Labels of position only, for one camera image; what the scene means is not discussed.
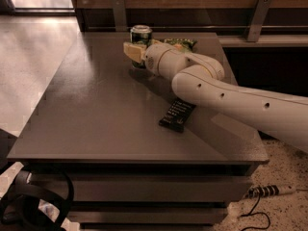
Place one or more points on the green chip bag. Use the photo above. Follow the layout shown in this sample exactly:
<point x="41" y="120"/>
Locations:
<point x="182" y="44"/>

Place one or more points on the metal bracket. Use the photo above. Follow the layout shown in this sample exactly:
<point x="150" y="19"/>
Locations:
<point x="254" y="28"/>
<point x="119" y="12"/>

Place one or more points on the wooden wall shelf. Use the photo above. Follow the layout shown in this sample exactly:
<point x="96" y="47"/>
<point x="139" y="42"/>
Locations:
<point x="286" y="23"/>

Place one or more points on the black headphones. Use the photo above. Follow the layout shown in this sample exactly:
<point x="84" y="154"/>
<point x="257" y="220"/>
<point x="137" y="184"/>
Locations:
<point x="20" y="204"/>

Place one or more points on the white power strip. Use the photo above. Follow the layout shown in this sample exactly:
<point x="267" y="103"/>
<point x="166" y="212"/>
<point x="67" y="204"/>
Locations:
<point x="269" y="190"/>

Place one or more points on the right metal bracket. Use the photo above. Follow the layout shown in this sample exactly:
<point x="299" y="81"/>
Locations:
<point x="254" y="28"/>

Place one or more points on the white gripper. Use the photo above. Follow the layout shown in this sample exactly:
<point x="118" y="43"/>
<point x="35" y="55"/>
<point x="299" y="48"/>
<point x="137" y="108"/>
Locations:
<point x="154" y="57"/>

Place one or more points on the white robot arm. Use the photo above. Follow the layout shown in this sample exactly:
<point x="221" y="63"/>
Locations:
<point x="198" y="79"/>

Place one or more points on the green soda can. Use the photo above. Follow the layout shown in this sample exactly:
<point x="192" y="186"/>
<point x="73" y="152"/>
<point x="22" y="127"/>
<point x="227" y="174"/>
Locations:
<point x="140" y="34"/>

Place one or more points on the grey drawer cabinet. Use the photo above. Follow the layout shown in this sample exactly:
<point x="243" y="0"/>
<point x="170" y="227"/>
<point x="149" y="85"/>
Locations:
<point x="98" y="124"/>

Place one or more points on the black snack bar wrapper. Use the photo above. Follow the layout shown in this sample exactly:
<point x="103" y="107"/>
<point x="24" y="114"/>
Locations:
<point x="177" y="115"/>

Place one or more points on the left metal bracket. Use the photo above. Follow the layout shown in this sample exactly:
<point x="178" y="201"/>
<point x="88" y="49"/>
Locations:
<point x="119" y="12"/>

